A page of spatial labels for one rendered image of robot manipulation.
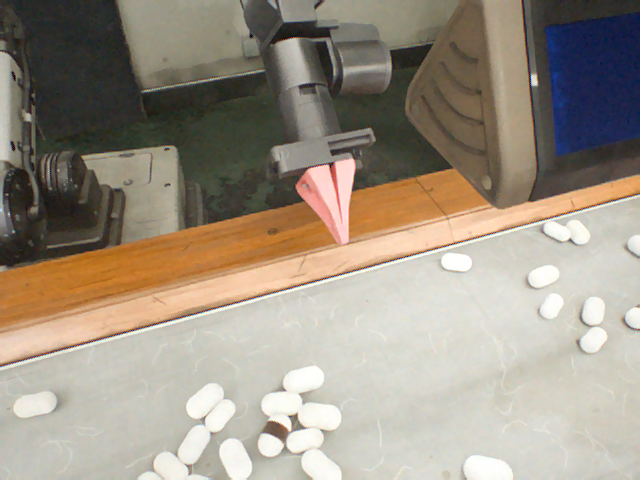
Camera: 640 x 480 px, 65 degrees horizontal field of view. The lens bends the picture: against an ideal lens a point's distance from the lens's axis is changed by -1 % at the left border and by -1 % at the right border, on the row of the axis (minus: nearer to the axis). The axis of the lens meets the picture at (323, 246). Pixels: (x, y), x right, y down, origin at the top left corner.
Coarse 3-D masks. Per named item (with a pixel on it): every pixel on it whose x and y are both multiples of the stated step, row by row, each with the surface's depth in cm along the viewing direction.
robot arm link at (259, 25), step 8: (248, 0) 51; (256, 0) 48; (264, 0) 47; (272, 0) 47; (320, 0) 50; (248, 8) 51; (256, 8) 49; (264, 8) 48; (272, 8) 47; (248, 16) 51; (256, 16) 50; (264, 16) 49; (272, 16) 48; (248, 24) 52; (256, 24) 51; (264, 24) 50; (272, 24) 50; (256, 32) 52; (264, 32) 51; (264, 40) 53
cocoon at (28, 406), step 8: (48, 392) 45; (24, 400) 44; (32, 400) 44; (40, 400) 44; (48, 400) 44; (56, 400) 45; (16, 408) 44; (24, 408) 44; (32, 408) 44; (40, 408) 44; (48, 408) 44; (24, 416) 44; (32, 416) 45
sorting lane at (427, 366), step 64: (512, 256) 60; (576, 256) 60; (192, 320) 53; (256, 320) 53; (320, 320) 53; (384, 320) 53; (448, 320) 53; (512, 320) 53; (576, 320) 53; (0, 384) 47; (64, 384) 47; (128, 384) 48; (192, 384) 48; (256, 384) 48; (384, 384) 48; (448, 384) 48; (512, 384) 48; (576, 384) 47; (0, 448) 43; (64, 448) 43; (128, 448) 43; (256, 448) 43; (320, 448) 43; (384, 448) 43; (448, 448) 43; (512, 448) 43; (576, 448) 43
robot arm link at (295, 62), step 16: (272, 48) 49; (288, 48) 48; (304, 48) 48; (320, 48) 52; (272, 64) 49; (288, 64) 48; (304, 64) 48; (320, 64) 50; (336, 64) 51; (272, 80) 49; (288, 80) 48; (304, 80) 48; (320, 80) 49; (336, 80) 51; (272, 96) 50
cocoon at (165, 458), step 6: (162, 456) 41; (168, 456) 41; (174, 456) 41; (156, 462) 40; (162, 462) 40; (168, 462) 40; (174, 462) 40; (180, 462) 41; (156, 468) 40; (162, 468) 40; (168, 468) 40; (174, 468) 40; (180, 468) 40; (186, 468) 41; (162, 474) 40; (168, 474) 40; (174, 474) 40; (180, 474) 40; (186, 474) 40
